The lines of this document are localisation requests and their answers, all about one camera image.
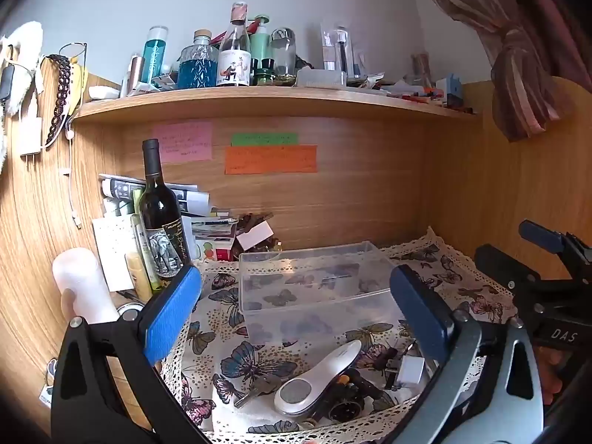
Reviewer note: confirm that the white charger plug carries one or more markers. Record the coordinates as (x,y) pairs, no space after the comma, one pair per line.
(30,138)

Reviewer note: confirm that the green paper note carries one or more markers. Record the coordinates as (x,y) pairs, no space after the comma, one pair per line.
(264,139)

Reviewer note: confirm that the teal water bottle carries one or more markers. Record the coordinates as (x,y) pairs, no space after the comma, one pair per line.
(155,60)

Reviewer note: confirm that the yellow tube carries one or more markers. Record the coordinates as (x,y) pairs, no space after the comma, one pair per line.
(138,268)

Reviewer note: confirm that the small round silver tin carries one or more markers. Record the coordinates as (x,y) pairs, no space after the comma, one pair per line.
(129,311)

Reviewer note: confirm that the clear plastic container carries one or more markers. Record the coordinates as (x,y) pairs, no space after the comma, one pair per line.
(323,286)

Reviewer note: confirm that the blue white small box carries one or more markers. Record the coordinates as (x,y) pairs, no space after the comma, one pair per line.
(451,88)

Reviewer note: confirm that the white silver handheld device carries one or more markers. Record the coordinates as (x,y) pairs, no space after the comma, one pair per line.
(323,370)

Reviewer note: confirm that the white plastic bottle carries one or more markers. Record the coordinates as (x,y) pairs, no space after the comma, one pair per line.
(81,282)

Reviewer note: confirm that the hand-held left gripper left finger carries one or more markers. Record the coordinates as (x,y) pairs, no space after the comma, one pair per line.
(171,314)

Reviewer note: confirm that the yellow hanging item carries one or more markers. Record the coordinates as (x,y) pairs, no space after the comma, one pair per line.
(77,83)

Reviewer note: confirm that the white fluffy cloth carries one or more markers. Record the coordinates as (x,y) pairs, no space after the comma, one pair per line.
(25,41)

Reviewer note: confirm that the wooden shelf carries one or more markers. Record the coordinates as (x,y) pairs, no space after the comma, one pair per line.
(231,101)

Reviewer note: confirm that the bowl of brown stones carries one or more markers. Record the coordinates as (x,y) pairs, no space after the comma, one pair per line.
(252,221)

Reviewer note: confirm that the dark wine bottle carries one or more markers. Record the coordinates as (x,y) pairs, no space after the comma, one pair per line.
(159,212)

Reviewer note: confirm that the butterfly printed lace cloth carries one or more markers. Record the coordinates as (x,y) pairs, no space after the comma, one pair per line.
(217,333)

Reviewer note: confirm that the rose gold tube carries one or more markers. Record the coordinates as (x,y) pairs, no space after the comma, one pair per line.
(135,71)

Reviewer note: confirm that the white paper card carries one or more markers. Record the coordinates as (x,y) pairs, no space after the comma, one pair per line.
(254,237)

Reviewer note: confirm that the pile of papers and booklets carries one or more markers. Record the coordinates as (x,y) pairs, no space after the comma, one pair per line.
(208,231)

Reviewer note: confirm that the pile of pens and markers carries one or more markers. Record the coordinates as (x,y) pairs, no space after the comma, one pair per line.
(416,95)

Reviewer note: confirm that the blue liquid glass bottle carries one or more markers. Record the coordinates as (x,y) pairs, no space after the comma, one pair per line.
(196,67)

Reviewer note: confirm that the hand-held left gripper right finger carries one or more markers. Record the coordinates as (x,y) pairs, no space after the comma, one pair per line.
(416,310)

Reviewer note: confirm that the round black metal tin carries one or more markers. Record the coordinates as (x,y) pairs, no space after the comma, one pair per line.
(344,409)

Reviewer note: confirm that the green pump bottle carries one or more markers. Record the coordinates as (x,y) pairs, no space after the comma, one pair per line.
(260,44)

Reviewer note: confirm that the white plug adapter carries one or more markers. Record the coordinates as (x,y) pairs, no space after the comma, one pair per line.
(410,367)

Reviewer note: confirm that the silver keys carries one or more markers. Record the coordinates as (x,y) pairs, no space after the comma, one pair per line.
(259,386)

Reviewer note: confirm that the striped brown curtain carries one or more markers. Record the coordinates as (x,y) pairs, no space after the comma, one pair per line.
(522,55)

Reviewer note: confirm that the orange paper note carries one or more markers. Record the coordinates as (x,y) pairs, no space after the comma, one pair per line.
(271,159)

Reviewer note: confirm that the clear glass jar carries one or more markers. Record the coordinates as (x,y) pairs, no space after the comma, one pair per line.
(283,55)

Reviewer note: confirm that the white dotted paper sheet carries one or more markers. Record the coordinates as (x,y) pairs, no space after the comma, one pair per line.
(113,249)

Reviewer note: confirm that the pink paper note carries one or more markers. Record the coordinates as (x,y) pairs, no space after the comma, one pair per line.
(182,142)

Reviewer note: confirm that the clear labelled glass bottle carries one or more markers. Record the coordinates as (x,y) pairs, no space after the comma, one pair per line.
(233,64)

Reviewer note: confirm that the toothbrush package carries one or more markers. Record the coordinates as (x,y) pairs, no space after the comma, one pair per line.
(335,46)

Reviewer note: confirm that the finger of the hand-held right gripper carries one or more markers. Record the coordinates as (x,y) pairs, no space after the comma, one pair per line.
(539,236)
(502,263)

